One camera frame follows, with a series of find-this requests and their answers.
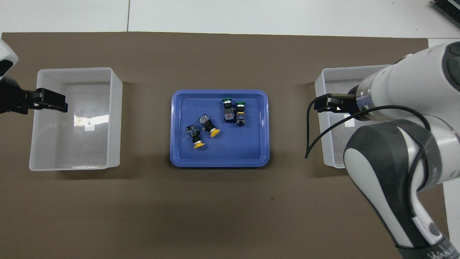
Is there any yellow push button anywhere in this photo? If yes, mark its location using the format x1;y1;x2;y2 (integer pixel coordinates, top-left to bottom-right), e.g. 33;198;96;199
185;124;206;150
197;113;221;138

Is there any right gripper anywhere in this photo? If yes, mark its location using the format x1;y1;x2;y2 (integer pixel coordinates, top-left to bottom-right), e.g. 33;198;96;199
344;93;361;115

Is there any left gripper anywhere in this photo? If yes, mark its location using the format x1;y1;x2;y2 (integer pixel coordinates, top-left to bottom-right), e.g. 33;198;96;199
0;76;29;115

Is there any green push button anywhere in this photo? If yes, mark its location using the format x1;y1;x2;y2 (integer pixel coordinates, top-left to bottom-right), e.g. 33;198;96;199
221;97;236;123
235;101;247;126

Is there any translucent white plastic box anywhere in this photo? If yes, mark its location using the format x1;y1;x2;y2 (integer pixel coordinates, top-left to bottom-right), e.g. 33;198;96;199
314;64;393;169
29;67;123;172

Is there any dark grey ribbed object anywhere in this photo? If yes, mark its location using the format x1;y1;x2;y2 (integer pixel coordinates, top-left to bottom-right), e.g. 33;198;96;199
432;0;460;23

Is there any blue plastic tray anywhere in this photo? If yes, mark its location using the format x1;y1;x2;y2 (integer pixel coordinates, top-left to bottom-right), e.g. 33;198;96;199
169;89;270;168

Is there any black cable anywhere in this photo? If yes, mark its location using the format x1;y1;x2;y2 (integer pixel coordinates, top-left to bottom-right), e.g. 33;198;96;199
304;98;432;189

